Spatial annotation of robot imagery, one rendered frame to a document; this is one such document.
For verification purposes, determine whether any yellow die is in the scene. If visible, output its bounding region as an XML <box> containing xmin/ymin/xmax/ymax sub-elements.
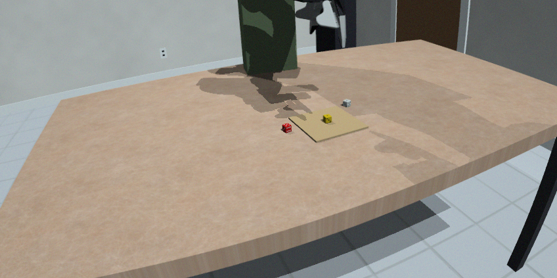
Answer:
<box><xmin>323</xmin><ymin>114</ymin><xmax>332</xmax><ymax>124</ymax></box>

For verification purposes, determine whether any red die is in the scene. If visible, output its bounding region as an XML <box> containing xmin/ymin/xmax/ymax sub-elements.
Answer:
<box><xmin>282</xmin><ymin>123</ymin><xmax>292</xmax><ymax>133</ymax></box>

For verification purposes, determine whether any beige flat mat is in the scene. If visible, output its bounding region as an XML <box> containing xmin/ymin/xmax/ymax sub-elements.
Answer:
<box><xmin>288</xmin><ymin>106</ymin><xmax>368</xmax><ymax>143</ymax></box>

